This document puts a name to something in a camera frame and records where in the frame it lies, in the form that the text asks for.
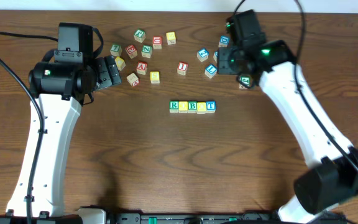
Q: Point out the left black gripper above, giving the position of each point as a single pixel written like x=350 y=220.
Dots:
x=105 y=72

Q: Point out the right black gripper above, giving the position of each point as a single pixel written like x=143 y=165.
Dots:
x=225 y=68

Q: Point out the blue T block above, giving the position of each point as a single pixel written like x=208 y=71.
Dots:
x=210 y=106

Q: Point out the yellow O block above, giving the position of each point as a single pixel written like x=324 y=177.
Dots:
x=182 y=106
x=201 y=108

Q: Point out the green B block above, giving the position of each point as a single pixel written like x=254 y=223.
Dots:
x=192 y=107

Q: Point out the green R block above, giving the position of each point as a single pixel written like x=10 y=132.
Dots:
x=174 y=106

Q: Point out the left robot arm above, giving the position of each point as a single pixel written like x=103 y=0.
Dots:
x=59 y=90

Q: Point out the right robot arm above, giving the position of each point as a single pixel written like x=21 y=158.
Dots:
x=332 y=159

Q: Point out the yellow C block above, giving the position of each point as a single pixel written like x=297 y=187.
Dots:
x=120 y=63

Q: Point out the green J block lower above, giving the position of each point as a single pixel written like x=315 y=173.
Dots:
x=244 y=82

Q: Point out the green j block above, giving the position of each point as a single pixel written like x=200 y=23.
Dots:
x=244 y=82
x=139 y=35

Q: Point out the blue P block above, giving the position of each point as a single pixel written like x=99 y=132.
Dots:
x=215 y=56

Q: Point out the blue D block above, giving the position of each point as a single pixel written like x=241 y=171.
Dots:
x=224 y=41

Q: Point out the green 7 block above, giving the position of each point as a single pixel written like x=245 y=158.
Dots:
x=116 y=50

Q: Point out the plain wood red block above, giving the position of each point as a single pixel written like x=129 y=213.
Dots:
x=133 y=79

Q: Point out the blue L block centre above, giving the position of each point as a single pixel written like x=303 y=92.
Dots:
x=210 y=71

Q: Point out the red E block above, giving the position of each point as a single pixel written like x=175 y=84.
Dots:
x=131 y=51

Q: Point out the red A block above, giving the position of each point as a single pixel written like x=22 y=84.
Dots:
x=141 y=68

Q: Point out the blue 2 block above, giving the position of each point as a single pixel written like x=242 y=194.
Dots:
x=202 y=54

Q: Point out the green Z block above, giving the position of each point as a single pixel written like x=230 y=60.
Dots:
x=146 y=51

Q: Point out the yellow block centre left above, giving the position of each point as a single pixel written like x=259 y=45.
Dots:
x=154 y=77

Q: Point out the green J block top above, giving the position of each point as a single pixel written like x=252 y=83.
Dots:
x=139 y=35

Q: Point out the red I block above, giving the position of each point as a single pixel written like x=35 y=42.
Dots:
x=182 y=68

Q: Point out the red U block left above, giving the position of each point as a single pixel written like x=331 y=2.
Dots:
x=157 y=42

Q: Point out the yellow block top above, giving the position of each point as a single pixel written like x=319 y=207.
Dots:
x=171 y=38

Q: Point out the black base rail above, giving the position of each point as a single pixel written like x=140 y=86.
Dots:
x=228 y=218

